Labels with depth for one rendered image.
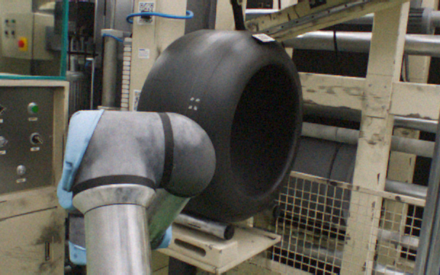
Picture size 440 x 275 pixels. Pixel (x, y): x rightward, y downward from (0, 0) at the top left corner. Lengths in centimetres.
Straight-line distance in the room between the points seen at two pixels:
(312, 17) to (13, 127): 105
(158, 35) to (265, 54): 38
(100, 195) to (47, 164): 106
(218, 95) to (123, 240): 64
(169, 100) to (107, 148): 60
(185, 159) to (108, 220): 14
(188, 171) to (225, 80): 54
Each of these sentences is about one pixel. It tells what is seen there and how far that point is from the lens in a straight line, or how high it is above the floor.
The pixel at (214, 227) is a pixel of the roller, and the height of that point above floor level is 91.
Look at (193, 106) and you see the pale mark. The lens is 116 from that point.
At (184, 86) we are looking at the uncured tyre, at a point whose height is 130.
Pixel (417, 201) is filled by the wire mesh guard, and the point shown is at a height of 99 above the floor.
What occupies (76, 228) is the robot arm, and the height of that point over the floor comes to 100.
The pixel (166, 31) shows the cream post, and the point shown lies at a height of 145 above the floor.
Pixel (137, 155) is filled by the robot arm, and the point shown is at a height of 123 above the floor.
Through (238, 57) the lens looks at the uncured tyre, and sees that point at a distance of 123.
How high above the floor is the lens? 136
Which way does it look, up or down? 9 degrees down
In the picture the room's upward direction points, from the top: 5 degrees clockwise
